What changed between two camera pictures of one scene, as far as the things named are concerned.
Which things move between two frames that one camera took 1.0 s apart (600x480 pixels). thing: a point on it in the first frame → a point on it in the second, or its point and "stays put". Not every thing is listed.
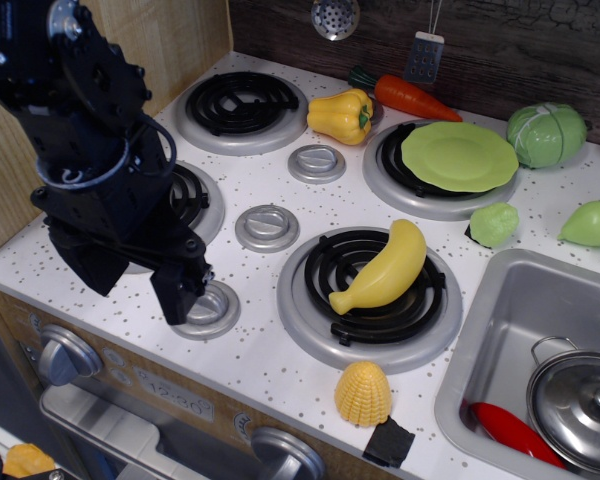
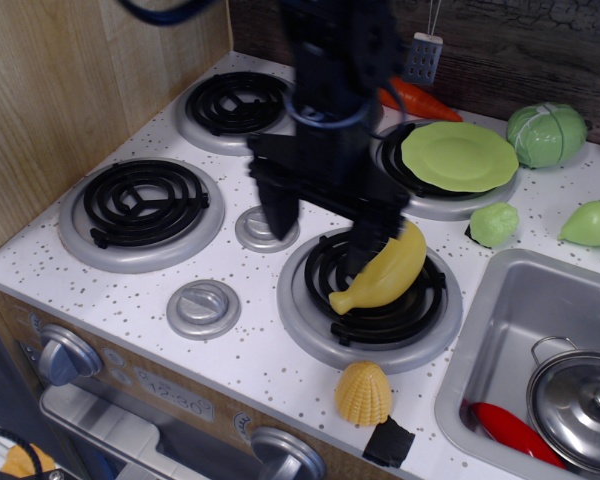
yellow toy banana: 391,275 stays put
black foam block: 389,443 stays put
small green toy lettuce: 494,223 stays put
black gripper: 119,192 → 328,163
